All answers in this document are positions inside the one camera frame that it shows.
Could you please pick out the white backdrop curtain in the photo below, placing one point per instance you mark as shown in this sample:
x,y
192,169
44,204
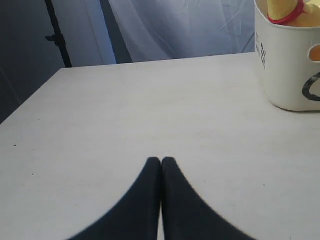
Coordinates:
x,y
154,30

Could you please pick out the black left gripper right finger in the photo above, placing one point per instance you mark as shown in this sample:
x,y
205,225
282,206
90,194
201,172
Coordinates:
x,y
185,214

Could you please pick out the cream bin marked O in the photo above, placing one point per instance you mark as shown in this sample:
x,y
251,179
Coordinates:
x,y
289,78

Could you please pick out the yellow rubber chicken underneath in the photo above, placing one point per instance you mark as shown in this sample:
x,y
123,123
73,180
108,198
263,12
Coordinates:
x,y
294,13

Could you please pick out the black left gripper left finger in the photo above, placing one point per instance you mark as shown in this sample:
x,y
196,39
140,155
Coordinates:
x,y
136,215

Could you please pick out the black backdrop stand pole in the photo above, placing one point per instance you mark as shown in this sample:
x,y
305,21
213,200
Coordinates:
x,y
57,38

